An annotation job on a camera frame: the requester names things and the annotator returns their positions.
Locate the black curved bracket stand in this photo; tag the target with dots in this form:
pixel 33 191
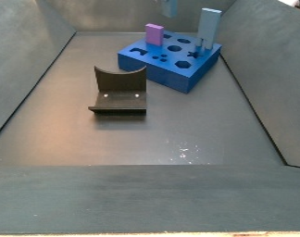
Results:
pixel 121 92

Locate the purple rectangular block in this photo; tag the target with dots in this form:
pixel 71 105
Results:
pixel 155 34

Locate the blue shape sorting board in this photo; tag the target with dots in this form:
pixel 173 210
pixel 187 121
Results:
pixel 176 65

